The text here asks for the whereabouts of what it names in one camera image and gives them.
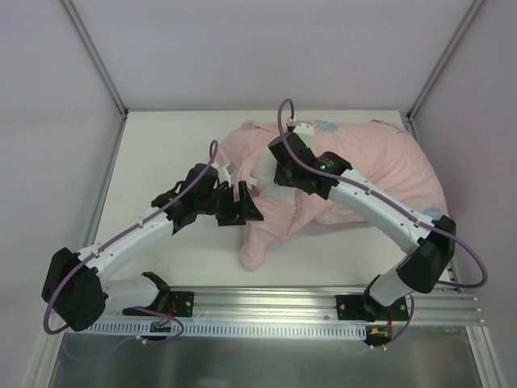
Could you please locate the white pillow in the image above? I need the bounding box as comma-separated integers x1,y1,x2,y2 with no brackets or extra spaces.
247,149,296,205

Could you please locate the purple Elsa print pillowcase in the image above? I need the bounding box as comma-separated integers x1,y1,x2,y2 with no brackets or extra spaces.
216,120,448,271

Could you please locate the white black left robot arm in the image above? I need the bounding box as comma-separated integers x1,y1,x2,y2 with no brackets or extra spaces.
42,163,264,331

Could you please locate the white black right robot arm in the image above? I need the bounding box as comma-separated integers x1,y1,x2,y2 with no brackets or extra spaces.
268,132,456,322

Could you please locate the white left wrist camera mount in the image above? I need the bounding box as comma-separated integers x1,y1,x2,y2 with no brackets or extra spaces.
212,162,235,184

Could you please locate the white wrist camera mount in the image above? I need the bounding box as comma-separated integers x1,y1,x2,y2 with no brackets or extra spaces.
212,162,235,184
285,118,315,148

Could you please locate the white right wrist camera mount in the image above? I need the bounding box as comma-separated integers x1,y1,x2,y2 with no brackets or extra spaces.
285,118,315,148

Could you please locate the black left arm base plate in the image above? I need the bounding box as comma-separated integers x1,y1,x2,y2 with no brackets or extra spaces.
122,289,195,318

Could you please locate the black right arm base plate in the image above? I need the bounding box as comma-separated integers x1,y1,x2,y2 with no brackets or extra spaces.
335,294,410,323

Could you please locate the white slotted cable duct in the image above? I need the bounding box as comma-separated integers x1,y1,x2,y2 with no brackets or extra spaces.
85,318,367,341

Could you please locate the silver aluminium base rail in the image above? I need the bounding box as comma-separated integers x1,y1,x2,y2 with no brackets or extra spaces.
92,285,484,324

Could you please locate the right aluminium corner post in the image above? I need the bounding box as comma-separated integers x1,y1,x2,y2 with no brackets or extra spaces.
406,0,485,124

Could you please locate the aluminium corner post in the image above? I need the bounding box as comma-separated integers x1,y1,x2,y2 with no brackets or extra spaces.
58,0,128,120
406,0,485,124

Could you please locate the left aluminium corner post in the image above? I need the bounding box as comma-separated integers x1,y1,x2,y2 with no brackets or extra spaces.
58,0,128,120

